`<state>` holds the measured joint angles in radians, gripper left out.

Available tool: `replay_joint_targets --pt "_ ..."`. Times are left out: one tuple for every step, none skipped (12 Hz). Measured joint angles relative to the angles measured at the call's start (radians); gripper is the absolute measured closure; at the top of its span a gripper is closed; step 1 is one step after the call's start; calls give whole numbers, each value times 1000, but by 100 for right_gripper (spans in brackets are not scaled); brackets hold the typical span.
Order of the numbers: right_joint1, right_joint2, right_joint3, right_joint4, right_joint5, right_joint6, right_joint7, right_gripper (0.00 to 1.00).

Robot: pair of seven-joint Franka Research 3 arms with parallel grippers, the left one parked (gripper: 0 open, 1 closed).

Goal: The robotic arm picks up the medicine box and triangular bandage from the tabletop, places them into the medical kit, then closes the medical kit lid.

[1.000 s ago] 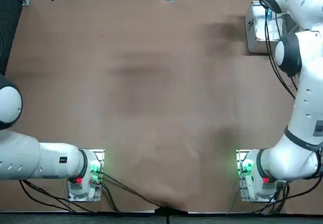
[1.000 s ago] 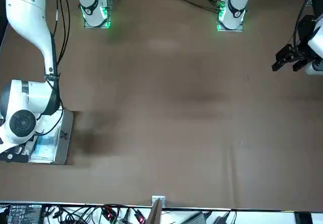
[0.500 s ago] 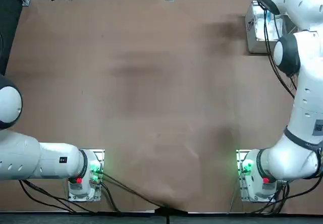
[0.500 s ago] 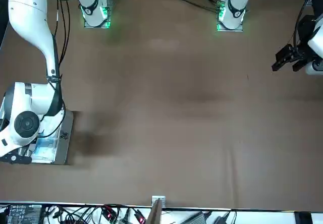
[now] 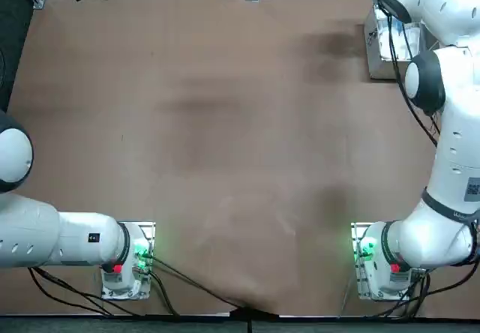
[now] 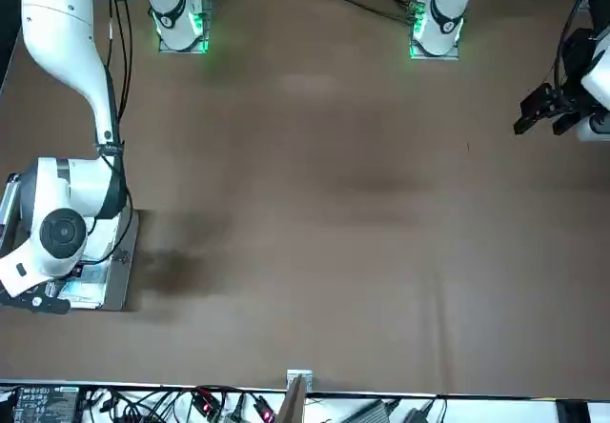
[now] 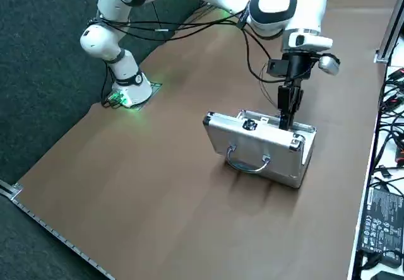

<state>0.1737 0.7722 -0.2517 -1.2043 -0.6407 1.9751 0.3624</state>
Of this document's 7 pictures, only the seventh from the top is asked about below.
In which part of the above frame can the black desk cable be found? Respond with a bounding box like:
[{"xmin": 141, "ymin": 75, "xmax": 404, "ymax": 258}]
[{"xmin": 377, "ymin": 79, "xmax": 404, "ymax": 136}]

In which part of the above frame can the metal table edge rail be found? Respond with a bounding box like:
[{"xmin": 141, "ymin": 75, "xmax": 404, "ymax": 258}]
[{"xmin": 12, "ymin": 197, "xmax": 116, "ymax": 280}]

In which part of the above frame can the large black power adapter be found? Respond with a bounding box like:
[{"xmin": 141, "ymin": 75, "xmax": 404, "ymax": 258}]
[{"xmin": 356, "ymin": 184, "xmax": 404, "ymax": 270}]

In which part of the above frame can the metal corner bracket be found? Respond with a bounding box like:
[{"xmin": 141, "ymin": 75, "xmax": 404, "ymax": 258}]
[{"xmin": 0, "ymin": 180, "xmax": 23, "ymax": 202}]

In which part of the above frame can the small black power adapter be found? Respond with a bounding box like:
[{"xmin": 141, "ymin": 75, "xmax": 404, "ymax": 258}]
[{"xmin": 362, "ymin": 269, "xmax": 404, "ymax": 280}]

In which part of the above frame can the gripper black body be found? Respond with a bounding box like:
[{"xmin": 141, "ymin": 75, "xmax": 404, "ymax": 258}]
[{"xmin": 283, "ymin": 52, "xmax": 318, "ymax": 81}]

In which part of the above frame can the red black cable device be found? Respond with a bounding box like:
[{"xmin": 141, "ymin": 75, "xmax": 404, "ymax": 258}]
[{"xmin": 393, "ymin": 141, "xmax": 404, "ymax": 163}]

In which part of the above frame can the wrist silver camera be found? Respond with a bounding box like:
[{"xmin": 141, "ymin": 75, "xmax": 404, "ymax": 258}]
[{"xmin": 318, "ymin": 54, "xmax": 341, "ymax": 75}]

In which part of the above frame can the aluminium profile post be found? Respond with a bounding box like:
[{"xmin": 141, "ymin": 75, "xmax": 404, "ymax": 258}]
[{"xmin": 374, "ymin": 0, "xmax": 404, "ymax": 64}]

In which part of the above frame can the wrist black box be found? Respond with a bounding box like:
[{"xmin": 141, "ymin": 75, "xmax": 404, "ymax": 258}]
[{"xmin": 267, "ymin": 58, "xmax": 290, "ymax": 76}]

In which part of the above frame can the black plug red light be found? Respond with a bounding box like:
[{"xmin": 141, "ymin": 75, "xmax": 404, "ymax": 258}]
[
  {"xmin": 381, "ymin": 95, "xmax": 404, "ymax": 108},
  {"xmin": 387, "ymin": 67, "xmax": 404, "ymax": 81}
]

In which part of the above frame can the silver aluminium medical case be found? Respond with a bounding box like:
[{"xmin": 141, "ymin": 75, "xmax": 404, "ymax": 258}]
[{"xmin": 203, "ymin": 108, "xmax": 318, "ymax": 189}]

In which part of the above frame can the arm black cable bundle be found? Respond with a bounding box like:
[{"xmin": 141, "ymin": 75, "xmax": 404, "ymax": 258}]
[{"xmin": 86, "ymin": 1, "xmax": 285, "ymax": 84}]

